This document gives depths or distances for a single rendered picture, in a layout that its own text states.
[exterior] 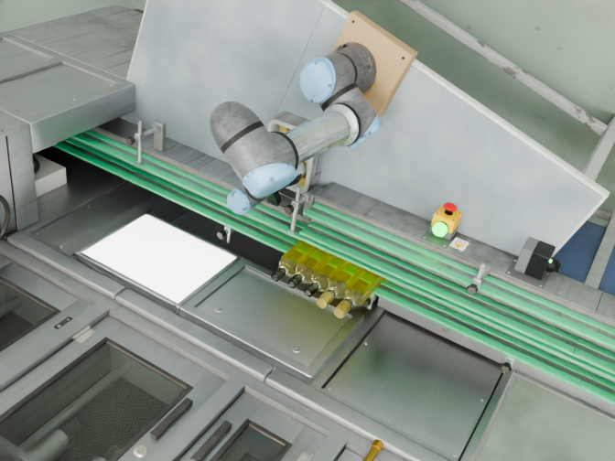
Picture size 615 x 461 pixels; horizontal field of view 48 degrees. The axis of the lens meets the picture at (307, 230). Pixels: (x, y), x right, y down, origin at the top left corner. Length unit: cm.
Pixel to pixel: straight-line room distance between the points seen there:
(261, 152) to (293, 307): 76
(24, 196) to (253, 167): 112
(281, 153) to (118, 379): 81
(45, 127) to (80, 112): 16
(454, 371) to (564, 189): 62
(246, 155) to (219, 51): 90
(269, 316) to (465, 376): 62
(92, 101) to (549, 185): 154
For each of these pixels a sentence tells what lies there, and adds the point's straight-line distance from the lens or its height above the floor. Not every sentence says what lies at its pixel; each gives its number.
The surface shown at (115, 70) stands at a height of 72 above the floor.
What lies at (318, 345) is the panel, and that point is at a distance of 206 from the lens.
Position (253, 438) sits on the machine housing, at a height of 155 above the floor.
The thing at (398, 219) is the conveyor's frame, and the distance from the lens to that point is 217.
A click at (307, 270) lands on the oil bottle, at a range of 208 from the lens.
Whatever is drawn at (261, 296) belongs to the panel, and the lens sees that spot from 220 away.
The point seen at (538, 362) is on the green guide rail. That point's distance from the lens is 211.
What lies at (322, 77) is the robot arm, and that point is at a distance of 188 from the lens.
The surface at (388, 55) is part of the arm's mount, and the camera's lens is 204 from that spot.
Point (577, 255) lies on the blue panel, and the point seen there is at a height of 58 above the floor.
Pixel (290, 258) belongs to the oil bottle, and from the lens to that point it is 212.
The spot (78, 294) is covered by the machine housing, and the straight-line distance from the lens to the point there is 225.
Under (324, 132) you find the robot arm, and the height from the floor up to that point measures 117.
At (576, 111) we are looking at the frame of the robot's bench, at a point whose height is 20.
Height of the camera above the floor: 260
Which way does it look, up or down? 49 degrees down
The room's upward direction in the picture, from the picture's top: 130 degrees counter-clockwise
